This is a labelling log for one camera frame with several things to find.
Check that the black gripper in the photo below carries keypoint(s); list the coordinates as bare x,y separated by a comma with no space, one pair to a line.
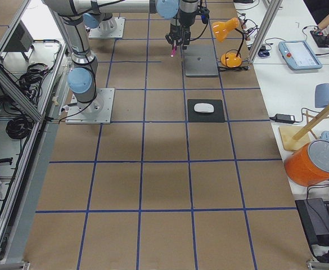
186,17
175,30

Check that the pink marker pen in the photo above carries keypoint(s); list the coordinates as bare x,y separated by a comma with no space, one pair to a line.
174,49

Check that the white computer mouse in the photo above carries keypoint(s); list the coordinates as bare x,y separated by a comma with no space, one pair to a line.
205,108

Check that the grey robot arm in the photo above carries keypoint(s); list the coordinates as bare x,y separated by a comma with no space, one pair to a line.
92,21
72,12

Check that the silver laptop notebook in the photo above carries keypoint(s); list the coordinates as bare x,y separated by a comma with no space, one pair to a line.
200,61

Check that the black mousepad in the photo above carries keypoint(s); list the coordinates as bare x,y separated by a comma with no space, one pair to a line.
216,117

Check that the orange desk lamp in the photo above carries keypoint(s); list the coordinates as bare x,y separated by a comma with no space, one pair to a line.
231,59

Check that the black power adapter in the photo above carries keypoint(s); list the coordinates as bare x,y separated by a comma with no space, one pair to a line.
284,118

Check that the wooden stand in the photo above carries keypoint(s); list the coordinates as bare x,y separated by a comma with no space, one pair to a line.
294,137

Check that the orange cylindrical container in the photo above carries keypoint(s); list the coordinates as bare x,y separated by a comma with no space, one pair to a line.
307,166

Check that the black box device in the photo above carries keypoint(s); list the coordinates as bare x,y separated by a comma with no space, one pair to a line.
314,216

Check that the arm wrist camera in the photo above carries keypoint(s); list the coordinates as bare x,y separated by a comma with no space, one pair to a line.
204,14

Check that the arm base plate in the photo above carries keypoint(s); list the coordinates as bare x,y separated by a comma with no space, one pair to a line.
112,28
98,112

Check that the aluminium frame post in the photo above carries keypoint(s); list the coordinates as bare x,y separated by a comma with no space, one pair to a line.
263,29

